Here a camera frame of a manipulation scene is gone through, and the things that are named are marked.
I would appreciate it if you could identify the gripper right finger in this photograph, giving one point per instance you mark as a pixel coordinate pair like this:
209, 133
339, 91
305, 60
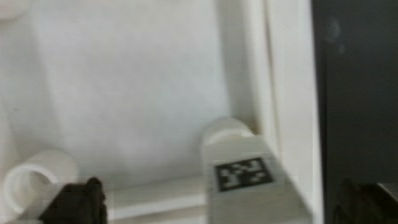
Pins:
367, 203

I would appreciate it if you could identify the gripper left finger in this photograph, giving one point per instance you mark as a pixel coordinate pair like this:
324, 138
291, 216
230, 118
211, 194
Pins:
77, 207

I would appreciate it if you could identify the white leg with tag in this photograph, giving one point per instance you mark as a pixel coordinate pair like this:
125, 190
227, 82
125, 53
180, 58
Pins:
251, 194

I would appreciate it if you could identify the white square tabletop part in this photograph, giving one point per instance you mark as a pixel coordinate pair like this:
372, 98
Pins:
140, 77

